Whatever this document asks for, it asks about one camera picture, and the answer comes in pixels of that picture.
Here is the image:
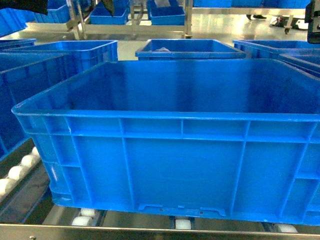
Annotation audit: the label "blue plastic crate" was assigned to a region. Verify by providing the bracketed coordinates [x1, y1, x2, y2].
[12, 59, 320, 226]

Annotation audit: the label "steel roller conveyor shelf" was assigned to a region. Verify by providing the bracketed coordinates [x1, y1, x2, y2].
[0, 137, 320, 240]

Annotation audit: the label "blue crate on shelf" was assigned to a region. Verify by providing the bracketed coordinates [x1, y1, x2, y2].
[0, 51, 76, 162]

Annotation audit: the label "blue crate behind centre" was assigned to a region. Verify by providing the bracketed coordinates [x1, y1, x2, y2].
[135, 39, 247, 61]

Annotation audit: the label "blue crate behind left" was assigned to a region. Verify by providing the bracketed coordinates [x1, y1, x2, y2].
[8, 40, 118, 76]

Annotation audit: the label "blue crate far centre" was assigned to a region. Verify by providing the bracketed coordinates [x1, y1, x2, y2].
[146, 0, 185, 26]

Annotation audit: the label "blue crate behind right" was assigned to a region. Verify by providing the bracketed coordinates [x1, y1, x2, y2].
[233, 39, 320, 59]

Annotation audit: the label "blue crate far left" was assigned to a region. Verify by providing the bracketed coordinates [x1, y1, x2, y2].
[89, 7, 129, 25]

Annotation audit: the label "blue crate right edge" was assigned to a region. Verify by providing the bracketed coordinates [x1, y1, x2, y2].
[278, 50, 320, 78]

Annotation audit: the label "black device right edge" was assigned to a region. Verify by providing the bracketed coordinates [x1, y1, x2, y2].
[304, 0, 320, 44]

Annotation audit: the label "steel rack frame background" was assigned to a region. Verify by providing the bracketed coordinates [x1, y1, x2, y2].
[66, 0, 320, 40]

